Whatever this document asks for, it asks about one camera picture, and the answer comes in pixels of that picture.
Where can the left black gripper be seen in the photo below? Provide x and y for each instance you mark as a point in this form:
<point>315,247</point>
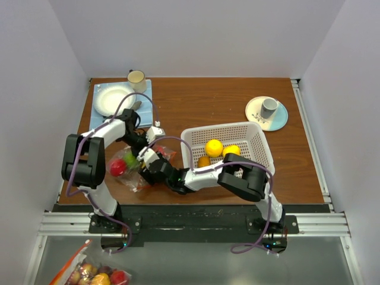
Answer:
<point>135,152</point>

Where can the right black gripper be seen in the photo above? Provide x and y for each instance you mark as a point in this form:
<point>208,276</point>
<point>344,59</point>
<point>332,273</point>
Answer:
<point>149,176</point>

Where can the fake red apple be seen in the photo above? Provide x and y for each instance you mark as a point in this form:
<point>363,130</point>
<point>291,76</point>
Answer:
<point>117,167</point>

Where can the fake yellow pear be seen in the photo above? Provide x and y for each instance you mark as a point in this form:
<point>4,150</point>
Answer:
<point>234,149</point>

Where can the fake yellow lemon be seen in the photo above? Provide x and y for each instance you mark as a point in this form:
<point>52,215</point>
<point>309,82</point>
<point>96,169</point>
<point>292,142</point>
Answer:
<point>214,148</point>

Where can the beige enamel mug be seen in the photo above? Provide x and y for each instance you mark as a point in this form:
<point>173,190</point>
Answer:
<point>137,80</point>

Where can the small fake brown orange fruit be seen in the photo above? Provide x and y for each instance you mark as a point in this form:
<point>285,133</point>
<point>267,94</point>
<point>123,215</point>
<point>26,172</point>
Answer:
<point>203,161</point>

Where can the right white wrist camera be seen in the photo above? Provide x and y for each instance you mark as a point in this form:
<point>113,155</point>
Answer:
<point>147,155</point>

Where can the metal spoon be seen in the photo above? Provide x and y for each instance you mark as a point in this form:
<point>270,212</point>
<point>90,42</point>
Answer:
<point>136,105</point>

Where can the white bowl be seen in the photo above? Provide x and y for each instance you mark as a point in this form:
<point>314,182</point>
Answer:
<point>107,102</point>

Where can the blue checked cloth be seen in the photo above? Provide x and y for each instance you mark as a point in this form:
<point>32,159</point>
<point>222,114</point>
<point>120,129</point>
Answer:
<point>145,111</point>

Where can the clear zip top bag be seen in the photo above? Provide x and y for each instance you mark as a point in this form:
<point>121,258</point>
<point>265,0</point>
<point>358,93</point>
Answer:
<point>131,179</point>

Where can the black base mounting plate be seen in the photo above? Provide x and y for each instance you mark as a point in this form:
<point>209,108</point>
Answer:
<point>192,224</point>

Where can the aluminium frame rail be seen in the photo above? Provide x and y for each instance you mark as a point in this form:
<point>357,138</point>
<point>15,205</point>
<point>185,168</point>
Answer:
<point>321,253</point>

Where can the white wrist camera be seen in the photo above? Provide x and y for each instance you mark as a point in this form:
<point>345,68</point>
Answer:
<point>154,133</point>
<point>147,155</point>

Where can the pink and blue plate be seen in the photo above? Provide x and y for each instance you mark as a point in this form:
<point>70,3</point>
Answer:
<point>274,122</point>

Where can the white perforated plastic basket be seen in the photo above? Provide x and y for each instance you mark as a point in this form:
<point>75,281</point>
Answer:
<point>248,136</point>

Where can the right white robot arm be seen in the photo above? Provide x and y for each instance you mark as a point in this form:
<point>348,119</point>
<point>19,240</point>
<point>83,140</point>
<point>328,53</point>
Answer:
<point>244,178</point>

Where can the grey cup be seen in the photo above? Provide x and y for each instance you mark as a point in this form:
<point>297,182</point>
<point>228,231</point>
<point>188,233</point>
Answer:
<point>268,107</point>

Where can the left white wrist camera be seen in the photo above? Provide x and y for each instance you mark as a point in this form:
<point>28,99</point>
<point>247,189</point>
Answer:
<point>154,133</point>

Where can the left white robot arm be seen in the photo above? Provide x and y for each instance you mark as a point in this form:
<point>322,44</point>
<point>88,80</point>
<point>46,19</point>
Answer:
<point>84,165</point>

